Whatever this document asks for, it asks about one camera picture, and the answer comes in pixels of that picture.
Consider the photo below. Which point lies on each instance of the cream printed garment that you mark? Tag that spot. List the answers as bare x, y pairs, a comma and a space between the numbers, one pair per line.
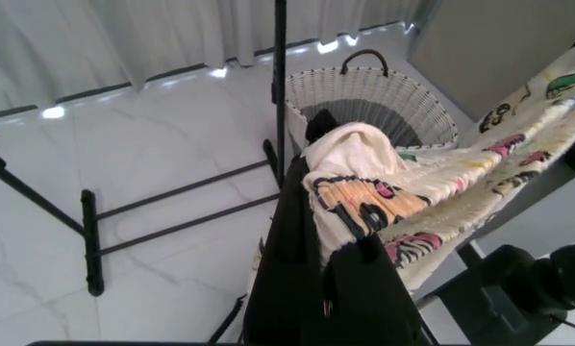
412, 192

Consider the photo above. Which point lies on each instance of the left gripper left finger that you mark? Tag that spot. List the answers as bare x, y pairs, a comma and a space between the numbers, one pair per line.
282, 288

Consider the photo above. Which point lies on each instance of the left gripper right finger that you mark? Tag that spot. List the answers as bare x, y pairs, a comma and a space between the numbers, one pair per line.
364, 298

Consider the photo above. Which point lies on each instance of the black clothes rack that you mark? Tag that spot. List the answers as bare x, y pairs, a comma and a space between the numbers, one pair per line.
279, 72

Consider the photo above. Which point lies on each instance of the white laundry basket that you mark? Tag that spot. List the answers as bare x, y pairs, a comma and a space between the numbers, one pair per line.
412, 106

